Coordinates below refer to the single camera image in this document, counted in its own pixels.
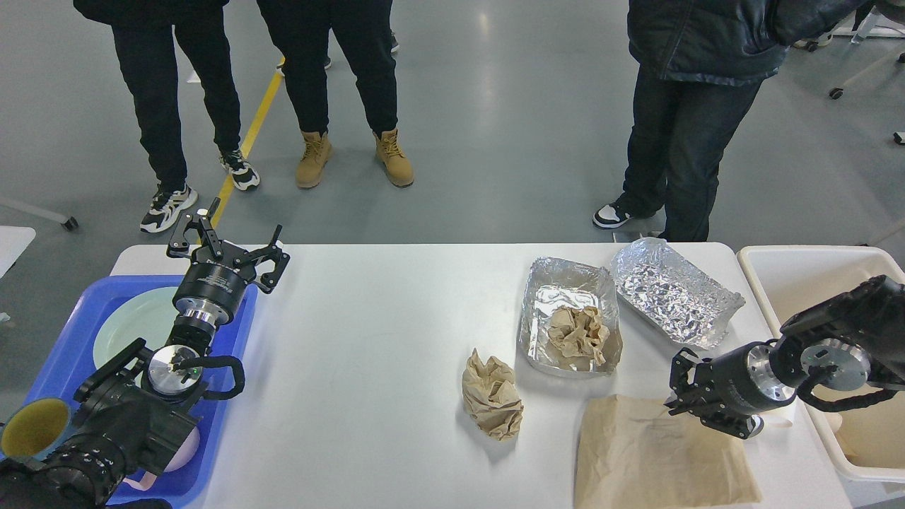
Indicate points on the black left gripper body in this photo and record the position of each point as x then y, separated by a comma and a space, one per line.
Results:
212, 288

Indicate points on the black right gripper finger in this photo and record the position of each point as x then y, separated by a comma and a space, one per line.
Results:
690, 381
720, 418

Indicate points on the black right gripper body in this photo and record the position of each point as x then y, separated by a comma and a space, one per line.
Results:
745, 380

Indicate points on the mint green plate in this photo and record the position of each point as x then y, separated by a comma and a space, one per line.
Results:
149, 316

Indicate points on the brown paper bag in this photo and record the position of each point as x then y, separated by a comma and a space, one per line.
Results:
633, 454

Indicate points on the aluminium foil tray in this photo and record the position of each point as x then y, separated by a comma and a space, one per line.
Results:
555, 282

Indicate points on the pink mug maroon inside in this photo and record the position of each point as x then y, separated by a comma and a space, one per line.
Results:
184, 454

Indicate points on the teal mug yellow inside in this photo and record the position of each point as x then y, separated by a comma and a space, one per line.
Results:
37, 428

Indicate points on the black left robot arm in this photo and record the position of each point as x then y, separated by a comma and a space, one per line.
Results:
134, 412

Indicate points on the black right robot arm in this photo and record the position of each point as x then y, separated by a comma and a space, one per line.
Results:
845, 353

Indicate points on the crumpled aluminium foil sheet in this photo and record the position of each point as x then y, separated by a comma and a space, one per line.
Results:
686, 304

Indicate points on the beige plastic bin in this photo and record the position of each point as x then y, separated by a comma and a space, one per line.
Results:
791, 278

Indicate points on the white side table corner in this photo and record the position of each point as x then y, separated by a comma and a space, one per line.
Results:
14, 241

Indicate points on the crumpled brown paper ball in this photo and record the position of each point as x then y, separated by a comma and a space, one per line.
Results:
491, 398

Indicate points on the person in black at left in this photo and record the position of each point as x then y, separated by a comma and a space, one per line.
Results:
145, 35

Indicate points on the person in black puffer jacket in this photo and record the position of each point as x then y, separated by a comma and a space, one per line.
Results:
701, 65

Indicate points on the office chair base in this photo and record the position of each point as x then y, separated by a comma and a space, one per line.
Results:
877, 19

